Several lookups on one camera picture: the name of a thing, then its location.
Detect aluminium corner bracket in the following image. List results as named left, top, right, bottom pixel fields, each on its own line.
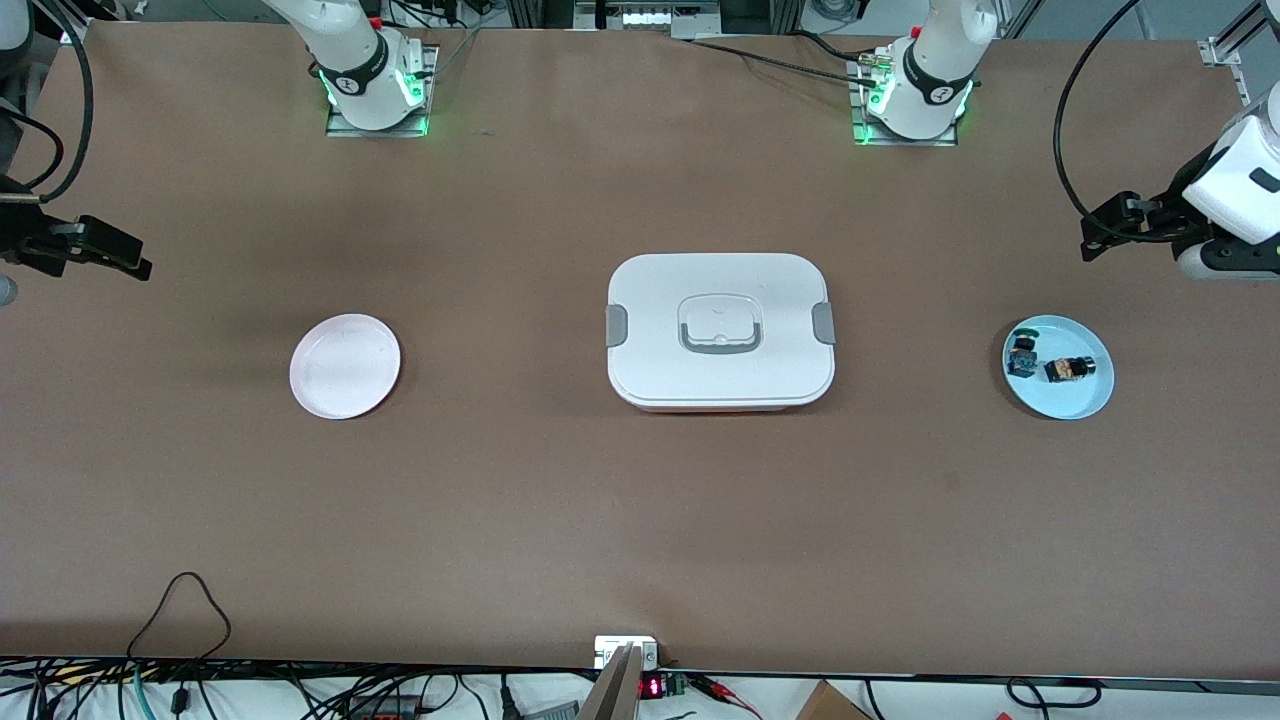
left=1198, top=38, right=1251, bottom=105

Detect white power strip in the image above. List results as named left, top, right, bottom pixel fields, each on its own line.
left=575, top=0, right=721, bottom=33

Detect thin black looped cable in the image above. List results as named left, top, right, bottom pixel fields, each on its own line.
left=125, top=571, right=233, bottom=662

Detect black arm base cable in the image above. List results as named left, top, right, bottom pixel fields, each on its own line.
left=680, top=30, right=883, bottom=87

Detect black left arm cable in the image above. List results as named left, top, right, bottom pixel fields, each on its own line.
left=1054, top=0, right=1143, bottom=223

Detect red black clip leads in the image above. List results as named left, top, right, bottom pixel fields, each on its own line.
left=690, top=674, right=764, bottom=720

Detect black flat looped cable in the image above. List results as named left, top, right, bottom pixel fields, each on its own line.
left=1005, top=677, right=1103, bottom=710

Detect light blue round plate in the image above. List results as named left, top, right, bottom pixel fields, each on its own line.
left=1002, top=314, right=1116, bottom=421

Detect brown cardboard box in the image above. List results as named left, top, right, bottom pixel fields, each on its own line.
left=795, top=680, right=873, bottom=720

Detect aluminium profile bar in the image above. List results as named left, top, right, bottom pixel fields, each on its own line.
left=578, top=643, right=644, bottom=720

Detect pink round plate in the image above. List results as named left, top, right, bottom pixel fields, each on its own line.
left=289, top=313, right=402, bottom=421

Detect white lidded pink lunch box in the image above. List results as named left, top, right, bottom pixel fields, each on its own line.
left=606, top=252, right=837, bottom=414

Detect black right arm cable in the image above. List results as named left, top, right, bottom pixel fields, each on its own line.
left=30, top=0, right=96, bottom=204

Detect white metal bracket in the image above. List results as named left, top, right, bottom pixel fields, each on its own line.
left=594, top=635, right=659, bottom=670

